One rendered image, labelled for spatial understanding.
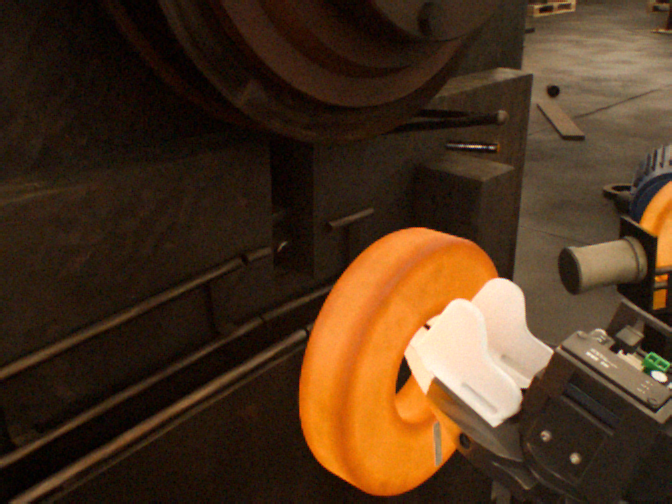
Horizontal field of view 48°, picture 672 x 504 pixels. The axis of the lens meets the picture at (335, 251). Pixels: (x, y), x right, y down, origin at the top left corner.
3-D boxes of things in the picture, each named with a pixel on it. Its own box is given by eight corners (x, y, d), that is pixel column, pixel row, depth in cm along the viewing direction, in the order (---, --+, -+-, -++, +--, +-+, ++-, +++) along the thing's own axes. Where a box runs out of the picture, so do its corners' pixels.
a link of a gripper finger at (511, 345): (454, 230, 43) (594, 320, 39) (426, 309, 47) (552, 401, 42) (421, 244, 41) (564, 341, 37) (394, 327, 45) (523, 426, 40)
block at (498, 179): (401, 335, 101) (408, 161, 92) (437, 315, 106) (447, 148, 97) (469, 364, 94) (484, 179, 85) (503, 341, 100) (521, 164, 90)
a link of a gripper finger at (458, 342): (421, 244, 41) (564, 341, 37) (394, 327, 45) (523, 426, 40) (384, 261, 39) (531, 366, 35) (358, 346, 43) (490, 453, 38)
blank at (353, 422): (275, 296, 37) (324, 316, 35) (458, 186, 47) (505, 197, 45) (313, 525, 44) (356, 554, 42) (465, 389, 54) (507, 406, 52)
